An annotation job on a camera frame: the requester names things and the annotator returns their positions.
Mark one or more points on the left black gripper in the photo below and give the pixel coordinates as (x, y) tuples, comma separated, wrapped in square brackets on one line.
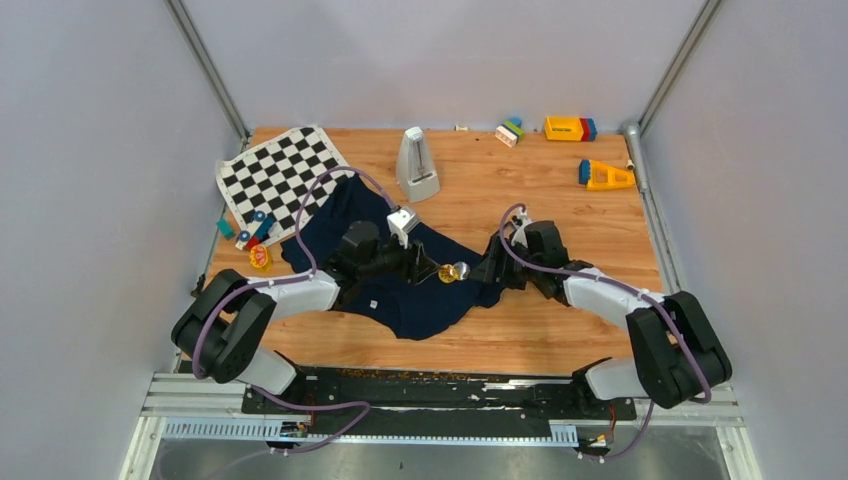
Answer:
[(410, 258)]

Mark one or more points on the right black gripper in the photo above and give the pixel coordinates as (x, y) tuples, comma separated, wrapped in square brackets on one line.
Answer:
[(484, 272)]

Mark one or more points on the navy blue garment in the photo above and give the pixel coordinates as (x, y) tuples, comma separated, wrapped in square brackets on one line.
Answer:
[(413, 312)]

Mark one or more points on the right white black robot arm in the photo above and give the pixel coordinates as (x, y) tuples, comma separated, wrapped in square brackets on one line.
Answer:
[(676, 354)]

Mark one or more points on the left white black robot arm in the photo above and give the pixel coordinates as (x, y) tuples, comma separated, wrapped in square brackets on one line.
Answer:
[(222, 329)]

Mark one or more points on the white metronome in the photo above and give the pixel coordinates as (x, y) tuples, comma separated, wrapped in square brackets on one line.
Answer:
[(415, 172)]

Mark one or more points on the white green blue block stack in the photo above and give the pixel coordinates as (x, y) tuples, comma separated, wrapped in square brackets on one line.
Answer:
[(510, 132)]

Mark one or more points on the yellow blue toy wedge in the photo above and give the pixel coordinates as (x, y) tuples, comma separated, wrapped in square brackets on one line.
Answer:
[(598, 176)]

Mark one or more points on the yellow toy block bin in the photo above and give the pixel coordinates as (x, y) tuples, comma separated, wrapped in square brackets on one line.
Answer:
[(559, 128)]

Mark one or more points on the black white checkerboard mat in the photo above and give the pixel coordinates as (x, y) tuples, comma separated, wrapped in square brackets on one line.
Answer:
[(275, 176)]

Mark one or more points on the yellow red toy piece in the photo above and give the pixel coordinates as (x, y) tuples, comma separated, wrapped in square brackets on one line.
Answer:
[(260, 258)]

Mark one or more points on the blue red toy car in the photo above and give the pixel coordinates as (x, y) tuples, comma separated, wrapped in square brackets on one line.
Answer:
[(257, 229)]

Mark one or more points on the red blue block pair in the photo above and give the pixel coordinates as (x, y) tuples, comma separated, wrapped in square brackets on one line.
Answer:
[(589, 129)]

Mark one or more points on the grey corner pipe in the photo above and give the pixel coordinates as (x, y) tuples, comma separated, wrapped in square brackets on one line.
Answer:
[(669, 273)]

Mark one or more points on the teal toy block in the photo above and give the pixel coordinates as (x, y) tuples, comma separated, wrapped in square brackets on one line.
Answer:
[(225, 229)]

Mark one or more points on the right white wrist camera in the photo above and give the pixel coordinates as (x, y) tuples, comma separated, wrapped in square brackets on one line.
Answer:
[(519, 222)]

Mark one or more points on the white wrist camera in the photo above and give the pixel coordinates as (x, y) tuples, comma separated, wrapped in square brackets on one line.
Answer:
[(519, 222), (401, 222)]

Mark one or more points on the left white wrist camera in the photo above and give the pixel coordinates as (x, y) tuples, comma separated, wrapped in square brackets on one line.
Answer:
[(401, 222)]

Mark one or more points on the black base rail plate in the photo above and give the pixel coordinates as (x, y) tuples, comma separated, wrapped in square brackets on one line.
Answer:
[(410, 403)]

